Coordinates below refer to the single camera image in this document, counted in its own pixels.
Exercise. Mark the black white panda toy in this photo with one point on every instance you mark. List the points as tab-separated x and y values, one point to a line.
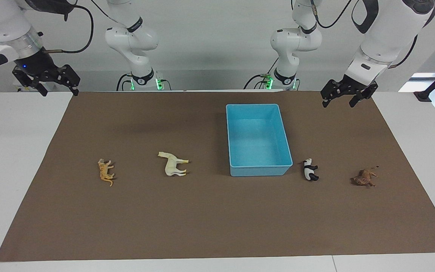
309	172

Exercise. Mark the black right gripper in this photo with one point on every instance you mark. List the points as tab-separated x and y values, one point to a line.
36	64

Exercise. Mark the light blue storage box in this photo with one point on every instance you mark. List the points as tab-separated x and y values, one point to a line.
257	139

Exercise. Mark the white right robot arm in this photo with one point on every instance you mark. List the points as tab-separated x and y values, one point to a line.
134	37

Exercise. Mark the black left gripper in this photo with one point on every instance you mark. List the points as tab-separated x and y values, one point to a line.
353	84

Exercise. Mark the orange tiger toy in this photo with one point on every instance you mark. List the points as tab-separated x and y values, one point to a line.
105	172

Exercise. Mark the brown table mat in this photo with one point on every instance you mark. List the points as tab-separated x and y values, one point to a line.
202	211

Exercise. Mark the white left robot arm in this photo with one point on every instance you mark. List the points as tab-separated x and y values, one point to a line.
383	30

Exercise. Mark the brown lion toy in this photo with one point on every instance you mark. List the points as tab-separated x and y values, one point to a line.
364	178

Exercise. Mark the cream white horse toy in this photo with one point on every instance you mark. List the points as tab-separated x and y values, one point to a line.
171	166

